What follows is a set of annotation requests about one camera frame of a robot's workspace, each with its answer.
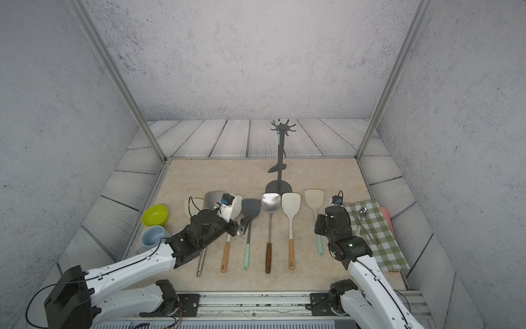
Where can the right aluminium frame post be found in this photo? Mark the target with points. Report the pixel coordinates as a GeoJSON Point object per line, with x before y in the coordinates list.
{"type": "Point", "coordinates": [403, 55]}

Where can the grey utensil rack stand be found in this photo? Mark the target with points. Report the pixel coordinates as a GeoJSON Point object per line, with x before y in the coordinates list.
{"type": "Point", "coordinates": [279, 185]}

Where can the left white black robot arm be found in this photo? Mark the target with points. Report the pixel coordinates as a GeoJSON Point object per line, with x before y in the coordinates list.
{"type": "Point", "coordinates": [82, 298]}

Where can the left aluminium frame post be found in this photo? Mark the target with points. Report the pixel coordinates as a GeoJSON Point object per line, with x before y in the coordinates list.
{"type": "Point", "coordinates": [81, 14]}

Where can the aluminium frame post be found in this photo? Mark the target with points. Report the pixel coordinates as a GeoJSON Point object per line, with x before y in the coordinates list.
{"type": "Point", "coordinates": [81, 14]}
{"type": "Point", "coordinates": [403, 55]}

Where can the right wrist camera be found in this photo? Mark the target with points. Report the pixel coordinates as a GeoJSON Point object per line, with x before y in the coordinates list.
{"type": "Point", "coordinates": [337, 200]}

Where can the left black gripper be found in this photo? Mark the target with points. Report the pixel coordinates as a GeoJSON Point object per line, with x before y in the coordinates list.
{"type": "Point", "coordinates": [242, 227]}

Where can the light blue mug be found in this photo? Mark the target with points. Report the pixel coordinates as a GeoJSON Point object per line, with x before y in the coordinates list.
{"type": "Point", "coordinates": [150, 238]}

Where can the metal spoon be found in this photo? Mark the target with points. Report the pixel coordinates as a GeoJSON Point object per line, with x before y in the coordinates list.
{"type": "Point", "coordinates": [360, 215]}

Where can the cream utensil mint handle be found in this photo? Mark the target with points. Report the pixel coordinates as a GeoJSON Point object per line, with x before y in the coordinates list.
{"type": "Point", "coordinates": [314, 198]}

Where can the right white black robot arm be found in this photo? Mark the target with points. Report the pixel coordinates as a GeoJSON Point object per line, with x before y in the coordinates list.
{"type": "Point", "coordinates": [367, 296]}

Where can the cream spatula light wood handle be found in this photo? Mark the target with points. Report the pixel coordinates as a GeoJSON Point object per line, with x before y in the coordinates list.
{"type": "Point", "coordinates": [235, 212]}

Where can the aluminium mounting rail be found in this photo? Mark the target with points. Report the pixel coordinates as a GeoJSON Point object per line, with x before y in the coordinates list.
{"type": "Point", "coordinates": [212, 304]}

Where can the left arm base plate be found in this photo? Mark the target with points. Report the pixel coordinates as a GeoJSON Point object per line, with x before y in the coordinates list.
{"type": "Point", "coordinates": [186, 305]}

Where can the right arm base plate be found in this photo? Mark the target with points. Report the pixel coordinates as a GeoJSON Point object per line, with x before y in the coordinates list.
{"type": "Point", "coordinates": [321, 305]}

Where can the lime green bowl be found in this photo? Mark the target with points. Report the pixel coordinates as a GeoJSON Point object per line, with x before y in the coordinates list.
{"type": "Point", "coordinates": [156, 215]}

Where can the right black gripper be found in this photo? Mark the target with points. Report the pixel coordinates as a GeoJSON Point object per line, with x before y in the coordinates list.
{"type": "Point", "coordinates": [321, 221]}

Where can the utensil light wood handle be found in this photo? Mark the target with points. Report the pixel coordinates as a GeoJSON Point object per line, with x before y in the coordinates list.
{"type": "Point", "coordinates": [291, 203]}

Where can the green checkered cloth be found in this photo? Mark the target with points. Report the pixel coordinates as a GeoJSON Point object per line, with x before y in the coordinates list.
{"type": "Point", "coordinates": [387, 253]}

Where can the grey spatula mint handle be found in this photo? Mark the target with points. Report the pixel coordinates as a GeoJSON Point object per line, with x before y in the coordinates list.
{"type": "Point", "coordinates": [250, 210]}

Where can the pink plate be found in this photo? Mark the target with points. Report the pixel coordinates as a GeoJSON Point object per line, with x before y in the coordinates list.
{"type": "Point", "coordinates": [387, 218]}

